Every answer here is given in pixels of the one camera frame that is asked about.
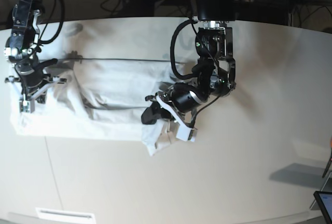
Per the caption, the white T-shirt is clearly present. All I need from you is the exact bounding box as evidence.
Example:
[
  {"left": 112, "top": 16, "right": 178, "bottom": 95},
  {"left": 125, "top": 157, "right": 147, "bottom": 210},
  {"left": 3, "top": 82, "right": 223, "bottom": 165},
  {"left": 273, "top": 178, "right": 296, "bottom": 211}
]
[{"left": 10, "top": 59, "right": 177, "bottom": 155}]

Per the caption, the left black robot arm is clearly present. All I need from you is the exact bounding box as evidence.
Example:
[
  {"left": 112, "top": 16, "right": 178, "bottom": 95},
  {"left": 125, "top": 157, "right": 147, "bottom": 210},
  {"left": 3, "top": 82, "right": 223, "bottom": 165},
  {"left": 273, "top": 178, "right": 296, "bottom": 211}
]
[{"left": 141, "top": 0, "right": 236, "bottom": 129}]

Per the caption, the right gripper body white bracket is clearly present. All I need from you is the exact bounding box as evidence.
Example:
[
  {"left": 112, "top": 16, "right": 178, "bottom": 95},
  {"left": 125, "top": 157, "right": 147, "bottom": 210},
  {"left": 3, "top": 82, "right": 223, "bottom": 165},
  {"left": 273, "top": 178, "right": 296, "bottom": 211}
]
[{"left": 4, "top": 64, "right": 67, "bottom": 102}]

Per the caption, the white label strip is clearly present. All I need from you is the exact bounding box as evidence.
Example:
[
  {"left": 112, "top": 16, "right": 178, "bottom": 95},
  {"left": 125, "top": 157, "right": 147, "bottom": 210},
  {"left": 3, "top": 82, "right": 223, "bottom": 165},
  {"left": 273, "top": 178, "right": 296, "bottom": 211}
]
[{"left": 35, "top": 207, "right": 96, "bottom": 223}]

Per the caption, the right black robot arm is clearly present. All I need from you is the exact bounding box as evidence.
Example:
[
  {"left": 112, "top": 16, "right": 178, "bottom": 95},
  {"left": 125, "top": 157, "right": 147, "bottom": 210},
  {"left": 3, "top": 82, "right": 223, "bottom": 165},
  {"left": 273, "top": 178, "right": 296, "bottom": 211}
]
[{"left": 4, "top": 0, "right": 66, "bottom": 113}]

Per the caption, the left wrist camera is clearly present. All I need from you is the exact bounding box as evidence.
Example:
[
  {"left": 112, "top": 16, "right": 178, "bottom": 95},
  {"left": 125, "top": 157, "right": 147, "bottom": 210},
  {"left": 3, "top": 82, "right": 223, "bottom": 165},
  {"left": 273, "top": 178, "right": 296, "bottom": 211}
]
[{"left": 176, "top": 125, "right": 197, "bottom": 142}]

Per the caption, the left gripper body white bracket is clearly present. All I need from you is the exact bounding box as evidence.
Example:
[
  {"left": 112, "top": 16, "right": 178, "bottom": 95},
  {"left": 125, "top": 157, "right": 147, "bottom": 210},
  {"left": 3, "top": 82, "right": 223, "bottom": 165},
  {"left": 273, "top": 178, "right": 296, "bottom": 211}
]
[{"left": 145, "top": 82, "right": 208, "bottom": 120}]

